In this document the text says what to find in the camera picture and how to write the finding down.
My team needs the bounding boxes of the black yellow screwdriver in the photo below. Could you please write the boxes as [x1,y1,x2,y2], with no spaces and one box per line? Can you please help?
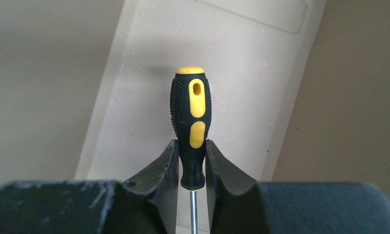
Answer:
[170,66,212,234]

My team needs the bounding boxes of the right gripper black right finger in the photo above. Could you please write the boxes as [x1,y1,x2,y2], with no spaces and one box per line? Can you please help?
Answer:
[205,140,390,234]

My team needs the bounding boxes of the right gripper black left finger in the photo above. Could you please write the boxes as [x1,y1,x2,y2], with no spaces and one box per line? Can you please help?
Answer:
[0,140,179,234]

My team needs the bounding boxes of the tan plastic toolbox with lid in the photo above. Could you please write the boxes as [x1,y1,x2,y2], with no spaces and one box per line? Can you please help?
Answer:
[0,0,390,234]

